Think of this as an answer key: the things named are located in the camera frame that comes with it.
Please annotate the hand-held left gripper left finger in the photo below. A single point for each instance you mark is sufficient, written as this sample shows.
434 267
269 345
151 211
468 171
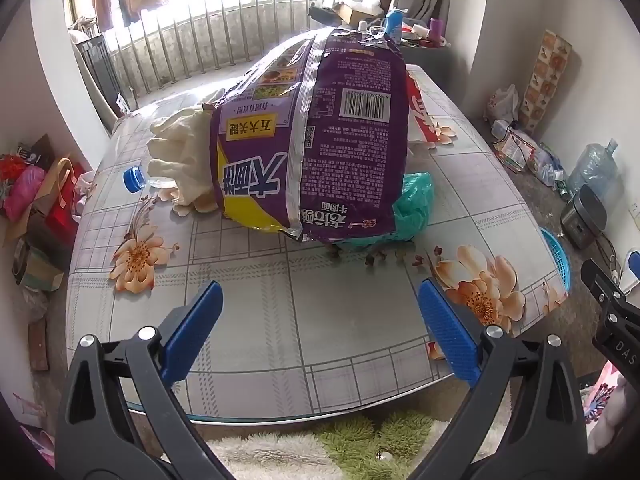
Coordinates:
192 330

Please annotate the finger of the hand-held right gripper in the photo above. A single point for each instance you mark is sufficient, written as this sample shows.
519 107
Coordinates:
607 287

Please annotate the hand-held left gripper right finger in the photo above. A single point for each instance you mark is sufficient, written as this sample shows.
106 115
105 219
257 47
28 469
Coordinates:
450 330

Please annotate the blue plastic basket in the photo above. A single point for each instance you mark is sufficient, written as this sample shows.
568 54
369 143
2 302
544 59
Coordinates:
557 260

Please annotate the teal plastic bag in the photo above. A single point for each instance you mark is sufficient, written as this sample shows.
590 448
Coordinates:
412 200

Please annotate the plastic cola bottle blue cap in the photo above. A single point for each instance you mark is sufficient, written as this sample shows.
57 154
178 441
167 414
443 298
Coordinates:
134 179

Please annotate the purple instant noodle bag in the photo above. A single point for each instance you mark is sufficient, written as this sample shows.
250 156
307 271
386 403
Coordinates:
345 160

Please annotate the red and white package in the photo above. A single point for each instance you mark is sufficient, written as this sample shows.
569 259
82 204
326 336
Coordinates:
422 120

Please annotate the pink floral cloth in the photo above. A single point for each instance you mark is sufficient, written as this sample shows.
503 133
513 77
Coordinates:
612 410

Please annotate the grey rice cooker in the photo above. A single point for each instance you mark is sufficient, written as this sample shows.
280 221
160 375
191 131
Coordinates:
582 215

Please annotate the large clear water jug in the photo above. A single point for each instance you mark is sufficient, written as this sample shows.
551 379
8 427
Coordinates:
592 165

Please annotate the white and green fluffy rug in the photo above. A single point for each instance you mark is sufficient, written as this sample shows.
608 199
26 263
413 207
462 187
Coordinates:
380 440

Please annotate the crumpled plastic bags pile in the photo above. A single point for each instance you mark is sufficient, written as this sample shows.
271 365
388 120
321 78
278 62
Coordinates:
547 165

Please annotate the red brick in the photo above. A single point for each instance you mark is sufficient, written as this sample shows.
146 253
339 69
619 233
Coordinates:
39 345

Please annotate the clear bag with papers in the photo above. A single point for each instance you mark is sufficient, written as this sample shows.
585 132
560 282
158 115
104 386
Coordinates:
515 150

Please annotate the brown paper bag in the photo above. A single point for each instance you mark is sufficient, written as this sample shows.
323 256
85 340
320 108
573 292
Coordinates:
62 200

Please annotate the white plastic box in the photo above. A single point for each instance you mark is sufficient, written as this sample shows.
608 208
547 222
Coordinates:
501 129

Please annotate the white plastic bag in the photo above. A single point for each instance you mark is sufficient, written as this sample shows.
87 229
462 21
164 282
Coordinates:
504 102

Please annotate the patterned cardboard board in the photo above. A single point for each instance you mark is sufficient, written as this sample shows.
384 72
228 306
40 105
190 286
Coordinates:
547 80

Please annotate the pink mesh bag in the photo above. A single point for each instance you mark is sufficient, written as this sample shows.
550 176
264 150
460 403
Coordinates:
25 192

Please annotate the red mesh bag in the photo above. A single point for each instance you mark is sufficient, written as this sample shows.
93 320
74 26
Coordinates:
11 166

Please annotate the grey cabinet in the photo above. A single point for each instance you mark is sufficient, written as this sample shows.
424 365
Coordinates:
425 52

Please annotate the metal window railing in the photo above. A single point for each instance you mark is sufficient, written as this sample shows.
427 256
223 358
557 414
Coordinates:
200 45

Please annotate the purple cup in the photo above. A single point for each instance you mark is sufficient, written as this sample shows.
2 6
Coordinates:
436 29

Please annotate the blue detergent bottle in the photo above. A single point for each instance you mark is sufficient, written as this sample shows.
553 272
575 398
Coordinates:
394 25

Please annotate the open cardboard box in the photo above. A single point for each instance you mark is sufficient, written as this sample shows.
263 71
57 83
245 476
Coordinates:
355 12

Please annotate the black flat device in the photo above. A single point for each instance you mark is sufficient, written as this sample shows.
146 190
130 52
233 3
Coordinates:
322 16

